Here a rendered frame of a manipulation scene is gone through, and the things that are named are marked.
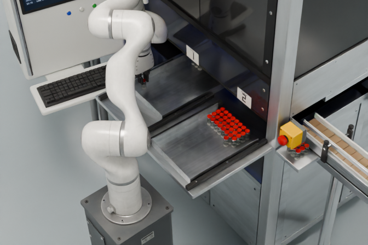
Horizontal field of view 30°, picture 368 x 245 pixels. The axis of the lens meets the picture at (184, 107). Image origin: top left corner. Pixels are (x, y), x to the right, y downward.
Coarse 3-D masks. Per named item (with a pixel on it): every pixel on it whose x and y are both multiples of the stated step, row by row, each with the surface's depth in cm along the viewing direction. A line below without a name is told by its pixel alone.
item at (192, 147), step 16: (208, 112) 287; (176, 128) 280; (192, 128) 282; (208, 128) 282; (160, 144) 276; (176, 144) 276; (192, 144) 276; (208, 144) 276; (240, 144) 275; (176, 160) 270; (192, 160) 270; (208, 160) 270; (224, 160) 266; (192, 176) 264
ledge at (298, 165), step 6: (282, 150) 273; (282, 156) 271; (288, 156) 270; (306, 156) 270; (312, 156) 270; (288, 162) 269; (294, 162) 268; (300, 162) 268; (306, 162) 268; (312, 162) 269; (294, 168) 267; (300, 168) 266
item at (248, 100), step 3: (237, 90) 276; (240, 90) 274; (237, 93) 277; (240, 93) 275; (243, 93) 273; (237, 96) 279; (240, 96) 276; (243, 96) 275; (246, 96) 272; (249, 96) 271; (240, 99) 277; (243, 99) 276; (246, 99) 273; (249, 99) 272; (243, 102) 277; (246, 102) 275; (249, 102) 273; (246, 105) 276; (249, 105) 274
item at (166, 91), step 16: (176, 64) 312; (160, 80) 304; (176, 80) 304; (192, 80) 303; (208, 80) 303; (144, 96) 297; (160, 96) 297; (176, 96) 296; (192, 96) 296; (160, 112) 290
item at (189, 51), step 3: (186, 45) 295; (189, 48) 294; (189, 51) 295; (192, 51) 293; (189, 54) 296; (192, 54) 294; (195, 54) 292; (189, 57) 298; (192, 57) 295; (195, 57) 293; (198, 57) 291; (195, 60) 294; (198, 60) 292; (198, 63) 293
